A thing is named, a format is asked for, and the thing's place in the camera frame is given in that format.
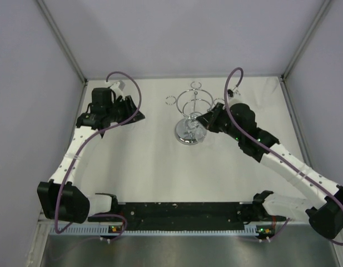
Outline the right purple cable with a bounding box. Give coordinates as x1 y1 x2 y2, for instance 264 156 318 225
225 67 343 246

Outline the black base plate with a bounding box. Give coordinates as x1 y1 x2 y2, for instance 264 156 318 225
87 200 289 231

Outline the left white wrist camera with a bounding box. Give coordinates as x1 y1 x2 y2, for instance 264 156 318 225
105 80 126 94

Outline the chrome wine glass rack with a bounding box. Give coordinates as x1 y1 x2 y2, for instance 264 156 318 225
165 80 224 146

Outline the aluminium frame post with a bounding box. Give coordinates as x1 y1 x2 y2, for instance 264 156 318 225
281 0 334 81
34 0 87 85

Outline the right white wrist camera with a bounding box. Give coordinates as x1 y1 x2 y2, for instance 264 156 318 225
227 89 241 102

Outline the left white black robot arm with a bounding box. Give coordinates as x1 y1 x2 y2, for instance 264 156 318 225
37 87 145 224

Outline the grey slotted cable duct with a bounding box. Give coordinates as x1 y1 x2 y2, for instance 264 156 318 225
60 224 274 239

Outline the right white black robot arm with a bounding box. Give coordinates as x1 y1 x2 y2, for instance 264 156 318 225
196 103 343 240

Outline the purple cable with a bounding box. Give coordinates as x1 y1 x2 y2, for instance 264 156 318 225
53 71 142 235
225 67 343 246

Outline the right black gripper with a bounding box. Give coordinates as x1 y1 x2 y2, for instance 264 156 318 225
197 102 243 142

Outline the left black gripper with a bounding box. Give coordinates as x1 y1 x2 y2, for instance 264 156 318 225
106 95 145 125

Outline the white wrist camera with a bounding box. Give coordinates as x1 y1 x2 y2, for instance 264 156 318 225
227 89 241 102
105 80 126 94

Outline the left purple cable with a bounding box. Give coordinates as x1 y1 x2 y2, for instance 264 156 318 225
53 71 142 235

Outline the aluminium frame post left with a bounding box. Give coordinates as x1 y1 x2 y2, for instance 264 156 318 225
34 0 87 85

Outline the aluminium frame post right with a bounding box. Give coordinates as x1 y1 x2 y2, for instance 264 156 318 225
281 0 334 81

